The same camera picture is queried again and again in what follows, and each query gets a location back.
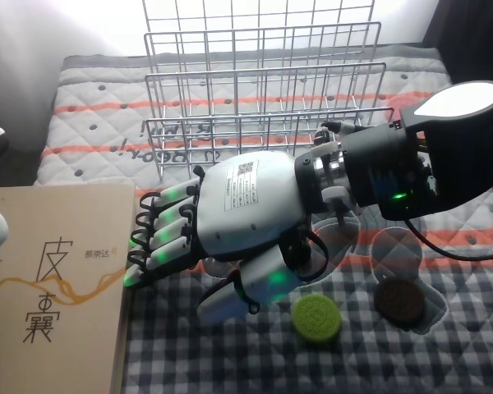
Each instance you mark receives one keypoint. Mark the beige paperback book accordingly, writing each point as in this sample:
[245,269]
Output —
[57,287]

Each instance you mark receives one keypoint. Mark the green toy cookie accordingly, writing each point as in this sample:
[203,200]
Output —
[316,318]

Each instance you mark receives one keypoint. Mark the brown toy cookie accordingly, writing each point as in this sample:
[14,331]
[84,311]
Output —
[399,301]

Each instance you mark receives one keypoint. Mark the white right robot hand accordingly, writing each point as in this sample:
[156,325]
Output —
[246,205]

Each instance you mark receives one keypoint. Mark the grey quilt with bear print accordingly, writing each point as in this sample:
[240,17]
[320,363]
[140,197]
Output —
[230,361]

